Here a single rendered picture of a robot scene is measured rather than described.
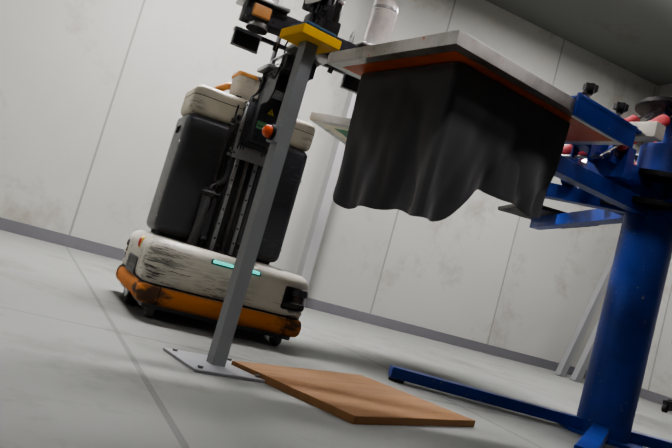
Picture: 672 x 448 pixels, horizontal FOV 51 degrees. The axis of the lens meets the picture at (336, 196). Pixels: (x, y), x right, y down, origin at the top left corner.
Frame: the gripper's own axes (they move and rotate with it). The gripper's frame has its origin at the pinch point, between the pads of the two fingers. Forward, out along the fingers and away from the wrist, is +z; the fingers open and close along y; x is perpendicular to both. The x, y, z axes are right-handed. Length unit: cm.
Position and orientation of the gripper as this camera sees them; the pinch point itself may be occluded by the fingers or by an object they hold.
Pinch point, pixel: (314, 22)
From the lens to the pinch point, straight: 205.8
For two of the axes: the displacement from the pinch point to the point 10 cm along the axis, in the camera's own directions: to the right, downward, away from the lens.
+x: 7.8, 2.8, 5.6
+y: 5.6, 0.7, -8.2
